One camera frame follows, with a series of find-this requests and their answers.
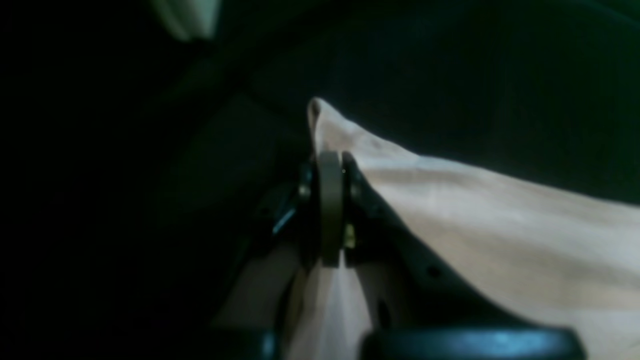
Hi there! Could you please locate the pink T-shirt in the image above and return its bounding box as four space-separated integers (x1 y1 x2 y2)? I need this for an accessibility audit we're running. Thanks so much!
308 98 640 360

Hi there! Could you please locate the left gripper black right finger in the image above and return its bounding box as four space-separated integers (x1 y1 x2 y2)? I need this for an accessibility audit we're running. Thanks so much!
342 152 586 360

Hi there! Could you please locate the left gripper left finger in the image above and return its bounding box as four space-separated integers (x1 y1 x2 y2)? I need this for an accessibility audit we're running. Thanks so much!
210 162 316 360

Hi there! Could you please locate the black table cloth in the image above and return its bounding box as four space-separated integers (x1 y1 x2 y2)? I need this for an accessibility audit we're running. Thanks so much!
1 0 639 333

